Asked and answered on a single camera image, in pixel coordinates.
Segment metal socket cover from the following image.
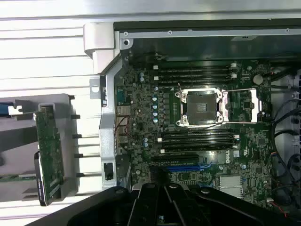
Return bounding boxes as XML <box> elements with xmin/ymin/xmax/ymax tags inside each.
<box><xmin>222</xmin><ymin>87</ymin><xmax>263</xmax><ymax>123</ymax></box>

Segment hard disk blue caddy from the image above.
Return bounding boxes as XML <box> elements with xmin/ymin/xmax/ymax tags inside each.
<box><xmin>0</xmin><ymin>100</ymin><xmax>17</xmax><ymax>117</ymax></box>

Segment CPU socket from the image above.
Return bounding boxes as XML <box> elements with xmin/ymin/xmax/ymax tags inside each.
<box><xmin>175</xmin><ymin>88</ymin><xmax>224</xmax><ymax>128</ymax></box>

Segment black and red wire bundle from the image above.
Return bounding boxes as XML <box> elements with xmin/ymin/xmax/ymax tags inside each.
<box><xmin>270</xmin><ymin>150</ymin><xmax>301</xmax><ymax>205</ymax></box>

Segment RAM slot black clips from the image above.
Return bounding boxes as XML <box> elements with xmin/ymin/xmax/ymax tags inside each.
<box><xmin>157</xmin><ymin>71</ymin><xmax>232</xmax><ymax>76</ymax></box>
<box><xmin>162</xmin><ymin>143</ymin><xmax>236</xmax><ymax>150</ymax></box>
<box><xmin>162</xmin><ymin>131</ymin><xmax>236</xmax><ymax>138</ymax></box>
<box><xmin>157</xmin><ymin>80</ymin><xmax>232</xmax><ymax>86</ymax></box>

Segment black expansion slot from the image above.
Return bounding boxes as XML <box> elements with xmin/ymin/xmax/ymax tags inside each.
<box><xmin>151</xmin><ymin>154</ymin><xmax>199</xmax><ymax>162</ymax></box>

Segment blue expansion slot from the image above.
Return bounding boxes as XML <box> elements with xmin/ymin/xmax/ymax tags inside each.
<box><xmin>167</xmin><ymin>166</ymin><xmax>205</xmax><ymax>172</ymax></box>

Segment RAM slot white clips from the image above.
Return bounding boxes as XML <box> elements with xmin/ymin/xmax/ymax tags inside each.
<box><xmin>152</xmin><ymin>74</ymin><xmax>237</xmax><ymax>82</ymax></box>
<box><xmin>159</xmin><ymin>148</ymin><xmax>239</xmax><ymax>155</ymax></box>
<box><xmin>152</xmin><ymin>65</ymin><xmax>237</xmax><ymax>73</ymax></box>
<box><xmin>157</xmin><ymin>137</ymin><xmax>238</xmax><ymax>144</ymax></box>

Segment open dark PC case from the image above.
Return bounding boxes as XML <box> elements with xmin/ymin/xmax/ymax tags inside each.
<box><xmin>82</xmin><ymin>21</ymin><xmax>301</xmax><ymax>226</ymax></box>

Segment silver finned heat sink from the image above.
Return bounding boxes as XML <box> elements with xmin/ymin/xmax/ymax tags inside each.
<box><xmin>218</xmin><ymin>175</ymin><xmax>244</xmax><ymax>198</ymax></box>

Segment green motherboard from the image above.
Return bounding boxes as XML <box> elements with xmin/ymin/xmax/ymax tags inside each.
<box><xmin>115</xmin><ymin>58</ymin><xmax>273</xmax><ymax>212</ymax></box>

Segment grey parts rack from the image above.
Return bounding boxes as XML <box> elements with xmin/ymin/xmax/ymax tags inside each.
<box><xmin>0</xmin><ymin>93</ymin><xmax>82</xmax><ymax>203</ymax></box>

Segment green RAM stick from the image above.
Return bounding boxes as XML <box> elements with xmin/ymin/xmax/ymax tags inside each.
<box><xmin>0</xmin><ymin>173</ymin><xmax>36</xmax><ymax>182</ymax></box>

